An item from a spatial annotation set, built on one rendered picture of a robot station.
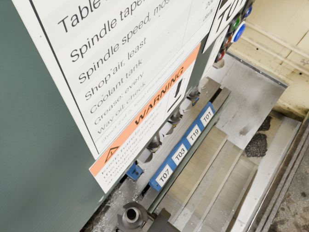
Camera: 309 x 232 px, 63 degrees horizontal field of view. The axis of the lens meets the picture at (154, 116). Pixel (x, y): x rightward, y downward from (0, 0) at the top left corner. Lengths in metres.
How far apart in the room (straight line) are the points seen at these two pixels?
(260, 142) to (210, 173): 0.38
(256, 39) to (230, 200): 0.78
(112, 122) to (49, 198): 0.06
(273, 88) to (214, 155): 0.48
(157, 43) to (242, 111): 1.30
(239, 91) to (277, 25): 0.38
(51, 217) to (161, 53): 0.14
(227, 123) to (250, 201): 0.41
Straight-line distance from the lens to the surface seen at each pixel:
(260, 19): 1.32
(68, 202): 0.21
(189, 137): 1.09
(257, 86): 1.48
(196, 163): 1.27
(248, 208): 1.39
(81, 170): 0.18
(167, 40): 0.17
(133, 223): 0.51
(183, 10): 0.17
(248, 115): 1.45
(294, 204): 2.28
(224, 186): 1.31
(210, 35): 0.28
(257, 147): 1.51
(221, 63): 0.97
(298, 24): 1.28
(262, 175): 1.46
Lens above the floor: 1.94
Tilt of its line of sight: 64 degrees down
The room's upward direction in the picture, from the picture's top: 8 degrees clockwise
